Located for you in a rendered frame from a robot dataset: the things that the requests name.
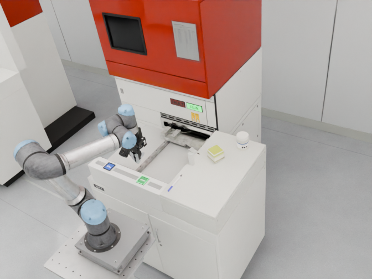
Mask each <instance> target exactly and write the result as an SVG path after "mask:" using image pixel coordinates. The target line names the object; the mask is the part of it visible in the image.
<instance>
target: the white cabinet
mask: <svg viewBox="0 0 372 279"><path fill-rule="evenodd" d="M88 180H89V183H90V185H91V188H92V191H93V193H94V196H95V198H96V199H97V200H99V201H101V202H102V203H103V204H104V206H105V208H106V210H107V209H108V208H110V209H113V210H115V211H117V212H119V213H121V214H123V215H126V216H128V217H130V218H133V219H135V220H137V221H139V222H141V223H144V224H146V225H148V226H149V227H150V228H149V229H148V231H150V232H151V236H153V237H154V238H155V239H156V241H155V242H154V244H153V245H152V246H151V248H150V249H149V250H148V252H147V253H146V254H145V256H144V260H143V262H145V263H147V264H149V265H150V266H152V267H154V268H156V269H158V270H160V271H162V272H163V273H165V274H167V275H168V276H170V277H173V278H174V279H240V278H241V276H242V274H243V273H244V271H245V269H246V268H247V266H248V264H249V262H250V260H251V259H252V257H253V255H254V253H255V251H256V250H257V248H258V246H259V244H260V242H261V241H262V239H263V238H264V236H265V193H266V163H265V164H264V166H263V167H262V169H261V170H260V172H259V173H258V175H257V176H256V178H255V179H254V181H253V182H252V184H251V185H250V187H249V188H248V190H247V191H246V193H245V194H244V196H243V197H242V199H241V200H240V202H239V203H238V205H237V206H236V208H235V209H234V211H233V212H232V214H231V215H230V217H229V218H228V220H227V221H226V223H225V224H224V226H223V227H222V229H221V230H220V232H219V233H218V235H215V234H212V233H210V232H208V231H206V230H203V229H201V228H199V227H197V226H195V225H192V224H190V223H188V222H186V221H184V220H181V219H179V218H176V217H175V216H172V215H170V214H167V213H165V212H161V211H159V210H157V209H155V208H152V207H150V206H148V205H146V204H143V203H141V202H139V201H136V200H134V199H132V198H130V197H128V196H125V195H123V194H121V193H119V192H117V191H114V190H112V189H110V188H108V187H105V186H103V185H101V184H99V183H96V182H94V181H92V180H90V179H88Z"/></svg>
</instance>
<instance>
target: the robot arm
mask: <svg viewBox="0 0 372 279"><path fill-rule="evenodd" d="M98 129H99V132H100V133H101V135H102V136H103V137H102V138H100V139H97V140H95V141H92V142H90V143H87V144H85V145H83V146H80V147H78V148H75V149H72V150H70V151H68V152H65V153H63V154H58V153H56V154H54V155H50V154H49V153H47V152H46V151H45V150H44V149H43V148H42V147H41V146H40V144H39V143H38V142H36V141H35V140H32V139H28V140H25V141H22V142H21V143H19V144H18V145H17V146H16V147H15V149H14V152H13V155H14V158H15V161H16V162H18V164H19V165H20V166H21V168H22V169H23V170H24V171H25V173H26V175H27V176H29V177H30V178H32V179H35V180H43V181H45V182H46V183H47V184H49V185H50V186H51V187H52V188H53V189H54V190H56V191H57V192H58V193H59V194H60V195H61V196H63V197H64V201H65V203H66V204H67V205H68V206H69V207H71V208H72V209H73V210H74V211H75V212H76V213H77V215H78V216H79V217H80V219H81V220H82V221H83V222H84V224H85V226H86V228H87V231H88V234H87V240H88V243H89V245H90V246H91V247H93V248H95V249H104V248H107V247H109V246H110V245H112V244H113V243H114V241H115V240H116V238H117V231H116V229H115V227H114V226H113V225H112V224H111V223H110V221H109V217H108V215H107V211H106V208H105V206H104V204H103V203H102V202H101V201H99V200H97V199H95V198H94V197H93V196H92V194H91V193H90V192H89V191H88V190H87V189H86V188H85V187H83V186H82V185H79V184H78V185H76V184H75V183H74V182H73V181H72V180H71V179H70V178H69V177H68V176H67V175H66V174H67V172H68V170H71V169H73V168H75V167H77V166H80V165H82V164H84V163H87V162H89V161H91V160H93V159H96V158H98V157H101V156H103V155H105V154H107V153H110V152H112V151H114V150H117V149H119V148H121V150H120V152H119V155H120V156H122V157H125V158H127V157H128V155H130V157H131V158H132V159H133V160H134V161H135V162H136V163H137V164H139V163H140V161H141V159H142V157H143V156H144V152H141V150H140V149H141V148H143V147H145V146H146V145H147V143H146V144H144V142H143V141H144V140H145V142H146V138H145V137H143V136H142V131H141V128H140V127H138V125H137V121H136V117H135V112H134V109H133V107H132V105H130V104H123V105H121V106H120V107H119V108H118V113H117V114H115V115H113V116H111V117H109V118H108V119H106V120H103V121H102V122H100V123H99V124H98ZM142 138H143V139H142Z"/></svg>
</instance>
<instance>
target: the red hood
mask: <svg viewBox="0 0 372 279"><path fill-rule="evenodd" d="M89 3H90V8H91V11H92V15H93V18H94V22H95V25H96V29H97V33H98V36H99V40H100V43H101V47H102V51H103V54H104V57H105V61H106V65H107V69H108V73H109V74H110V75H113V76H117V77H120V78H124V79H129V80H133V81H137V82H141V83H144V84H149V85H153V86H157V87H161V88H165V89H169V90H173V91H177V92H182V93H185V94H189V95H193V96H197V97H202V98H205V99H210V98H211V97H212V96H213V95H214V94H215V93H216V92H217V91H218V90H219V89H220V88H221V87H222V86H223V85H224V84H225V83H226V82H227V81H228V80H229V79H230V78H231V77H232V76H233V75H234V74H235V73H236V72H237V71H238V70H239V69H240V68H241V67H242V66H243V65H244V63H245V62H246V61H247V60H248V59H249V58H250V57H251V56H252V55H253V54H254V53H255V52H256V51H257V50H258V49H259V48H260V47H261V26H262V0H89Z"/></svg>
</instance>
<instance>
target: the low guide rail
mask: <svg viewBox="0 0 372 279"><path fill-rule="evenodd" d="M169 143H170V141H167V140H165V141H164V142H163V143H162V144H161V145H160V146H159V147H158V148H157V149H156V150H155V151H154V152H153V153H152V154H151V155H150V156H149V157H148V158H147V159H146V160H145V161H144V162H143V163H142V164H141V165H140V166H139V167H138V168H137V169H136V171H138V172H142V171H143V170H144V169H145V168H146V167H147V166H148V165H149V164H150V163H151V162H152V160H153V159H154V158H155V157H156V156H157V155H158V154H159V153H160V152H161V151H162V150H163V149H164V148H165V147H166V146H167V145H168V144H169Z"/></svg>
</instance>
